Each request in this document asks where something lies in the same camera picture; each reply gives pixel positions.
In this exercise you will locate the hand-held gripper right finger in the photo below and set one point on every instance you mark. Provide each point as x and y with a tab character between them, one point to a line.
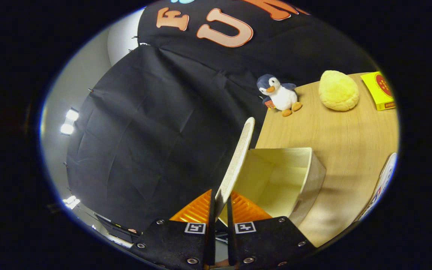
230	232

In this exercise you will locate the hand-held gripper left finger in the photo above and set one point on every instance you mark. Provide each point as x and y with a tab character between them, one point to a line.
211	232

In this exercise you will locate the beige storage box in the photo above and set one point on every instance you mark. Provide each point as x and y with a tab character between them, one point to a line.
276	180

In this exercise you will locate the dark furniture piece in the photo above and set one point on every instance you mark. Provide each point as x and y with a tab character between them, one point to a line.
118	228

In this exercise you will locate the ceiling light panel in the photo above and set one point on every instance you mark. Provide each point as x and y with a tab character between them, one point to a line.
71	202
67	128

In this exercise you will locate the penguin plush toy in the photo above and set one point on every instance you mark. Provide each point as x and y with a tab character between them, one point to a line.
281	97

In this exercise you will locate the yellow round plush cushion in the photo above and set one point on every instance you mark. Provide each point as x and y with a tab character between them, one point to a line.
338	90

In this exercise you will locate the yellow book red label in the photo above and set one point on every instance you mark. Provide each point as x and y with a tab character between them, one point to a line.
377	90

